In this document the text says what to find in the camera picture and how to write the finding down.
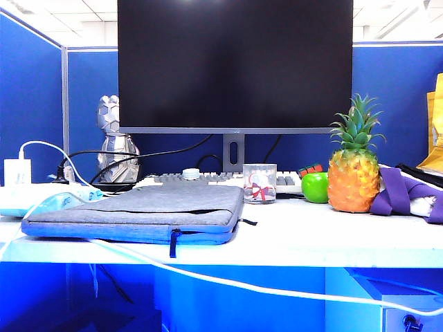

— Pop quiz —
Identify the green apple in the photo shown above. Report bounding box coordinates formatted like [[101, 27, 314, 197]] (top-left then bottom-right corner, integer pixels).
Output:
[[300, 172, 329, 204]]

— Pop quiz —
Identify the black looped cable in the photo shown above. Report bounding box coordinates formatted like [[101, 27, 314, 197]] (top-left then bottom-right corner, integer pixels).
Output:
[[195, 154, 223, 173]]

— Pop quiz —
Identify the white power strip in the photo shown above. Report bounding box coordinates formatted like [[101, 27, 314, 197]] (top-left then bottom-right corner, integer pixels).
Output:
[[0, 183, 80, 217]]

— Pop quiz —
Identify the small rubik's cube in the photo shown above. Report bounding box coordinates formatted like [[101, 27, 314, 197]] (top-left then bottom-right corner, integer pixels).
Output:
[[298, 163, 325, 179]]

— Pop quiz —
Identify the silver faceted figurine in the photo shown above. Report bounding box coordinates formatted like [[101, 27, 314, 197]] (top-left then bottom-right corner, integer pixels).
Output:
[[96, 95, 141, 183]]

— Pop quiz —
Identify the gray metal partition post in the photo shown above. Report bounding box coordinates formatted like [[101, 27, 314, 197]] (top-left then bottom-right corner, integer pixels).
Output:
[[61, 44, 71, 163]]

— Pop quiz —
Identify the flat black folder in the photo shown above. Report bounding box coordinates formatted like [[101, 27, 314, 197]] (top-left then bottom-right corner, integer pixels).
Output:
[[396, 162, 443, 185]]

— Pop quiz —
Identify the black drawer key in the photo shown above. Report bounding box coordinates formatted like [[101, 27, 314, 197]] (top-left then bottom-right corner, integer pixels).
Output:
[[402, 313, 425, 332]]

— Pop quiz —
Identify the black power plug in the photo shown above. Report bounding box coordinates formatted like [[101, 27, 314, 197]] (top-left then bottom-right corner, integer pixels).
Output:
[[51, 165, 75, 184]]

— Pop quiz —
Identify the thick black arched cable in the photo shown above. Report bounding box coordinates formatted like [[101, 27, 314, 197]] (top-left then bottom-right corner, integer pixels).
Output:
[[61, 149, 141, 174]]

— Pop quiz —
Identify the white power adapter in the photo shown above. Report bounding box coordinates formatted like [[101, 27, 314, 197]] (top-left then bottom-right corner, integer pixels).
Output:
[[3, 158, 32, 186]]

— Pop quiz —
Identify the white drawer cabinet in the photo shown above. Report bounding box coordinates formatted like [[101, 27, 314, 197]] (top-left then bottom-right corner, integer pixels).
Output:
[[325, 268, 443, 332]]

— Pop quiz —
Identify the gray monitor stand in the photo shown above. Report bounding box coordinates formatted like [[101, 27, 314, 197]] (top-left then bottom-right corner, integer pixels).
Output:
[[222, 133, 246, 173]]

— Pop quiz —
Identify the short black monitor cable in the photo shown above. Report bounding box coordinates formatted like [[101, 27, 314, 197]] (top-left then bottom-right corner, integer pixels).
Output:
[[264, 134, 282, 164]]

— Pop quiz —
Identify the large black computer monitor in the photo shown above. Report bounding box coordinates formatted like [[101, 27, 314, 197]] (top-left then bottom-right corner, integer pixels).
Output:
[[117, 0, 354, 135]]

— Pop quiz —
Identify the clear jar with red ribbon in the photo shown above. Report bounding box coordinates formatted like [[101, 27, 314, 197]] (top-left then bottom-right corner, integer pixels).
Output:
[[242, 163, 278, 205]]

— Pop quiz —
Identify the yellow paper bag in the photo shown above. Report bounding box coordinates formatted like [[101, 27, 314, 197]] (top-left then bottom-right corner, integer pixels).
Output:
[[417, 72, 443, 174]]

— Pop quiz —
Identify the black cable under desk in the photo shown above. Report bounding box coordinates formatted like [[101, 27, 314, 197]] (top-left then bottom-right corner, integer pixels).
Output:
[[98, 264, 135, 304]]

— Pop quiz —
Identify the purple cloth tote bag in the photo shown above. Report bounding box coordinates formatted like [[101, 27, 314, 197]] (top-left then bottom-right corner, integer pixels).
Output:
[[370, 165, 443, 225]]

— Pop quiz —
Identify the orange plastic pineapple green crown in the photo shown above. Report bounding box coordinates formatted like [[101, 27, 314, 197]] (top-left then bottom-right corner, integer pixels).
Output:
[[327, 93, 387, 214]]

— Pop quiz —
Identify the long white charging cable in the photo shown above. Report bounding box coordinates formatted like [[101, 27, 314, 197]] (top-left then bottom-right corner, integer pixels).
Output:
[[0, 140, 443, 317]]

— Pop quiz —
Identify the gray fabric laptop sleeve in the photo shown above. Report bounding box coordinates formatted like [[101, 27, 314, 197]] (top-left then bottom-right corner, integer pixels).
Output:
[[21, 185, 258, 259]]

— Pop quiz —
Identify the light blue plastic packet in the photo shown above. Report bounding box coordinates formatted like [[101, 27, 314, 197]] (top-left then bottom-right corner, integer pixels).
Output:
[[33, 186, 105, 212]]

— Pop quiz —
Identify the white and gray keyboard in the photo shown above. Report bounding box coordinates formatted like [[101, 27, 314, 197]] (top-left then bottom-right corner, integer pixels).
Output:
[[136, 169, 305, 194]]

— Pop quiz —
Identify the thin black monitor cable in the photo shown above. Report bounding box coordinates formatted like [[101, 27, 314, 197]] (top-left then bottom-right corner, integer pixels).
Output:
[[89, 134, 213, 184]]

